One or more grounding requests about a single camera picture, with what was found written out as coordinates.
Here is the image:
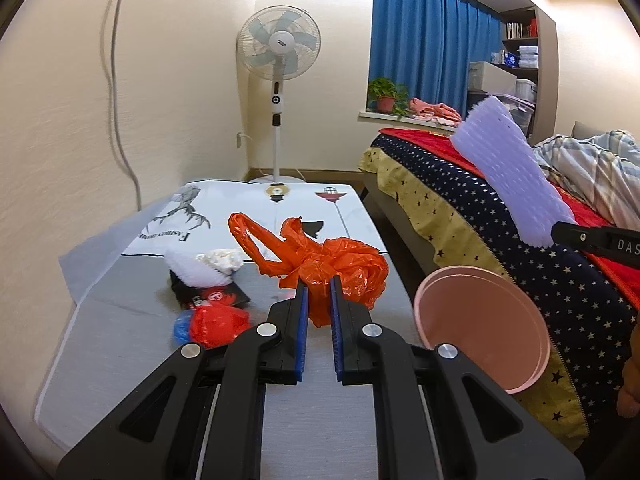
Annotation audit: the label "red plastic wrapper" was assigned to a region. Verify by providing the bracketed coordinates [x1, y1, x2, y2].
[172, 302, 252, 350]

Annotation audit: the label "lavender foam sheet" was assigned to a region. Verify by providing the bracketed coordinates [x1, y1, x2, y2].
[450, 96, 575, 248]

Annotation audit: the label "pink plastic trash bin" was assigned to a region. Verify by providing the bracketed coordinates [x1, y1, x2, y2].
[413, 266, 551, 394]

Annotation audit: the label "black red packet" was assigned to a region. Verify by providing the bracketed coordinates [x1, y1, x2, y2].
[169, 271, 250, 310]

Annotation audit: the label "white tissue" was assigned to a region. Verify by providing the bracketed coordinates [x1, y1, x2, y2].
[196, 248, 244, 275]

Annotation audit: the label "orange plastic bag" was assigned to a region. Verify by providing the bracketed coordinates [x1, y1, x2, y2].
[228, 212, 388, 327]

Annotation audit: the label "person's right hand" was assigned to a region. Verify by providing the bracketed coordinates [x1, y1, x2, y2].
[617, 325, 640, 418]

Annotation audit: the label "striped grey duvet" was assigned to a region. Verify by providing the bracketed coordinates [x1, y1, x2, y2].
[533, 130, 640, 231]

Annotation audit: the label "navy star bed sheet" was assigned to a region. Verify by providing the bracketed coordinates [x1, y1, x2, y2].
[359, 129, 639, 451]

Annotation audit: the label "grey table cover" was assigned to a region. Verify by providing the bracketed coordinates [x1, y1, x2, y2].
[35, 195, 424, 479]

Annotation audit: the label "white printed cloth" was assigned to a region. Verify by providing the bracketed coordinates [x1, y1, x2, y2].
[124, 180, 386, 257]

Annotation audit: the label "red floral blanket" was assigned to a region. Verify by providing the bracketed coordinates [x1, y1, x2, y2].
[360, 128, 639, 311]

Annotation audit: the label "grey storage box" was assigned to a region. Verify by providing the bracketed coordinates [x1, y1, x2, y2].
[468, 61, 518, 96]

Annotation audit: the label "wooden bookshelf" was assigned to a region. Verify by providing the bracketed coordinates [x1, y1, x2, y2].
[499, 6, 559, 144]

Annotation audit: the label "pink folded clothes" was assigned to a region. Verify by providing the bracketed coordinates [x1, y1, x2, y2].
[409, 98, 462, 127]

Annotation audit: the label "potted green plant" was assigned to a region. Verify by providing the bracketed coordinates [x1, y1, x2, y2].
[367, 77, 409, 117]

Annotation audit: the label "blue window curtain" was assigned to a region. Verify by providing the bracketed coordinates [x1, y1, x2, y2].
[369, 0, 501, 114]

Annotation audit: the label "white standing fan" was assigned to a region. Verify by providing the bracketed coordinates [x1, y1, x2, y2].
[236, 6, 321, 183]

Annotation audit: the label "grey wall cable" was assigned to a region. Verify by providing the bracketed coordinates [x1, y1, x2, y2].
[102, 0, 143, 213]

